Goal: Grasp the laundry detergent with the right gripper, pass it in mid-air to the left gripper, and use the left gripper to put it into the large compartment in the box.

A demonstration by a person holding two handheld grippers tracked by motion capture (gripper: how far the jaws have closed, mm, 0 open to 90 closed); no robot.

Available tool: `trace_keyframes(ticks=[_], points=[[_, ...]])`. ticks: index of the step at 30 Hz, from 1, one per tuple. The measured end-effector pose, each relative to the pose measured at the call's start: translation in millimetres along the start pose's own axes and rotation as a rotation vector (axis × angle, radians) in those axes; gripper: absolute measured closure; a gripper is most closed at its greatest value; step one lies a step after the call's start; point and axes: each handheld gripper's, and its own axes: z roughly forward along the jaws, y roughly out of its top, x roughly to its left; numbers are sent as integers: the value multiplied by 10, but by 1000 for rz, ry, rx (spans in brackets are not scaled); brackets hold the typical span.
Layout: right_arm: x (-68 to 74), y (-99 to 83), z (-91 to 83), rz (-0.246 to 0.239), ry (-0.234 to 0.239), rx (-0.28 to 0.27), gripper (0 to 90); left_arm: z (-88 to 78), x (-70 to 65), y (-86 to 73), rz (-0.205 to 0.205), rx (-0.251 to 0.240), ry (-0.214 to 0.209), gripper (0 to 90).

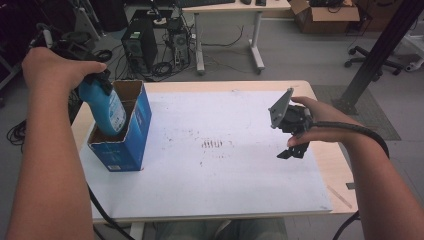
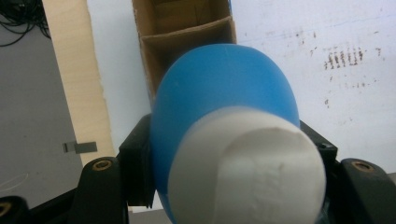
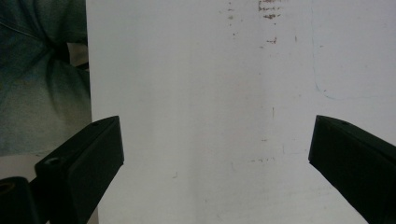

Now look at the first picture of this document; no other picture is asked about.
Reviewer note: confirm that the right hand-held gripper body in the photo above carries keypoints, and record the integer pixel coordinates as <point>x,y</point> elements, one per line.
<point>290,118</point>

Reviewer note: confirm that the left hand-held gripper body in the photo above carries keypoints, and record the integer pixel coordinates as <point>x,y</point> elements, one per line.
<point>71,49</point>

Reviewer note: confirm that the blue detergent bottle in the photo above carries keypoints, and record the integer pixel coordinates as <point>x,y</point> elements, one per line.
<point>106,111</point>

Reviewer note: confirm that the blue cardboard box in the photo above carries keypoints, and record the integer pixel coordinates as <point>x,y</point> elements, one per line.
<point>125,153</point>

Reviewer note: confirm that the person's left hand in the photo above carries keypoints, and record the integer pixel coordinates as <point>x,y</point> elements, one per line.
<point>53,71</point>

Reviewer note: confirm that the person's right hand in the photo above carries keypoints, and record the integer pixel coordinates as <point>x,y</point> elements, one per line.
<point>328,128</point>

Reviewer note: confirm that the black computer tower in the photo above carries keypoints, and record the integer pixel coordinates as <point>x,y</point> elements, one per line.
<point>138,40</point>

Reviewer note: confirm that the grey floor mat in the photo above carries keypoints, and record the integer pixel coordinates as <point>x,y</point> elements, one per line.
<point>366,130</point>

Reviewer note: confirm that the white paper sheet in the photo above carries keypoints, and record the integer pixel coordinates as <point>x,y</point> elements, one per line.
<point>216,180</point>

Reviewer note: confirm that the grey open computer case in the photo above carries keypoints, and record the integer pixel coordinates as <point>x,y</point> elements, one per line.
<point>179,43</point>

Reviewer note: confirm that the black office chair base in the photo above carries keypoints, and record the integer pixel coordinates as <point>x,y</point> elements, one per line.
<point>370,60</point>

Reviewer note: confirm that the brown cardboard box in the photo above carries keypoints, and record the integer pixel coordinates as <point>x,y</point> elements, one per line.
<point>328,16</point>

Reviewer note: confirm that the white desk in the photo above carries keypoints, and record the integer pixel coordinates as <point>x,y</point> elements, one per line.
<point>233,8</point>

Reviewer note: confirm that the black computer mouse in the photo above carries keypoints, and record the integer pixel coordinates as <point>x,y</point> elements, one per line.
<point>246,1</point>

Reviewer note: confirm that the black keyboard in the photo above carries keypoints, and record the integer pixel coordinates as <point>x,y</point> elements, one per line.
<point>205,2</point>

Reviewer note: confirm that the white table leg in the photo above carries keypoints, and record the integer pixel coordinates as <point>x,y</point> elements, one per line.
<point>136,230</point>

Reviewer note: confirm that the black metal post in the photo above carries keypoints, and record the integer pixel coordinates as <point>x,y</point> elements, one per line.
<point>380,50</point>

